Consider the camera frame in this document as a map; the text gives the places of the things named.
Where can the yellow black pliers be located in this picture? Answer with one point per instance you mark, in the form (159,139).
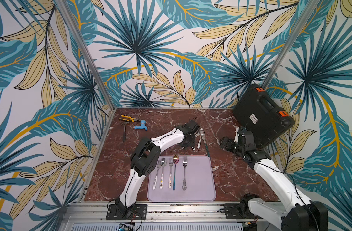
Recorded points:
(128,119)

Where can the aluminium corner post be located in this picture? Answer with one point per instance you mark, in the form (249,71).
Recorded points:
(70,21)
(298,27)

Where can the aluminium front rail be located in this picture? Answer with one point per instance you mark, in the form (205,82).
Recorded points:
(91,216)

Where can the right aluminium corner post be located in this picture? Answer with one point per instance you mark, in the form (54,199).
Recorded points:
(298,27)

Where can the left aluminium corner post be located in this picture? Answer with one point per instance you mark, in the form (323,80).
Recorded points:
(70,21)

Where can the fork with white Pochacco handle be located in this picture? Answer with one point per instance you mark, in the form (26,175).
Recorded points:
(159,164)

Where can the fork with green handle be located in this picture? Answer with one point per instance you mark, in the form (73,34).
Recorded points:
(206,146)

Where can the ornate all-silver fork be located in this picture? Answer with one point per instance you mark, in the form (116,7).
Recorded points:
(185,163)

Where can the iridescent spoon with blue handle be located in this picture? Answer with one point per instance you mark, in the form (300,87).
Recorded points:
(175,161)

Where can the black tool case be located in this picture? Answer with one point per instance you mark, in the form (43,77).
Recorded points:
(256,111)

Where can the black handled hammer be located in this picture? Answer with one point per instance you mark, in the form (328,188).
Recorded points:
(124,131)

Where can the blue plastic faucet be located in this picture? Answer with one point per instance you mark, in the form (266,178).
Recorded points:
(142,126)

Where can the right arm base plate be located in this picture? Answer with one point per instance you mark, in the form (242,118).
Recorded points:
(236,211)

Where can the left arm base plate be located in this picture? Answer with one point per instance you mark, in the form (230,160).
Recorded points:
(135,212)

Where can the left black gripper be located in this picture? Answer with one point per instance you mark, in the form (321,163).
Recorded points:
(192,144)

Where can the lavender placemat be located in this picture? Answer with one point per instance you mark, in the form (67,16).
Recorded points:
(199,178)

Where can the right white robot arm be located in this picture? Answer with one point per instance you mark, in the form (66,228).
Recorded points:
(300,213)

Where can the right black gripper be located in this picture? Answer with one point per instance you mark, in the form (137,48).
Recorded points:
(227,143)

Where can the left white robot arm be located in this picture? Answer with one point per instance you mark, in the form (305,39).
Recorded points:
(145,157)

